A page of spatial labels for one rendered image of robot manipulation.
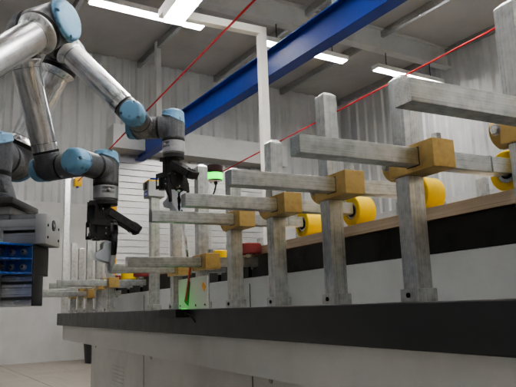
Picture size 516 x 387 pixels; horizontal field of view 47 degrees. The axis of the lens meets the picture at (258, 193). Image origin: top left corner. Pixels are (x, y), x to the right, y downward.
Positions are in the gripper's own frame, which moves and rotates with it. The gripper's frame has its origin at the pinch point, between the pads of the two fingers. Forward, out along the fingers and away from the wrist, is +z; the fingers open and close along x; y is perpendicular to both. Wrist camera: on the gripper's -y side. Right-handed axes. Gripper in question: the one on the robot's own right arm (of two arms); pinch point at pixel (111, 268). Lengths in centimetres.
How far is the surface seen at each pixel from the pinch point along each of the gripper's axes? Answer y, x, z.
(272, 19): -339, -498, -379
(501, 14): -29, 121, -29
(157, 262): -13.3, 1.6, -1.4
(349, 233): -50, 51, -5
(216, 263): -31.3, 5.1, -0.9
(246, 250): -43.0, 3.1, -5.3
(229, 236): -28.5, 21.9, -7.6
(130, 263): -5.0, 1.7, -1.2
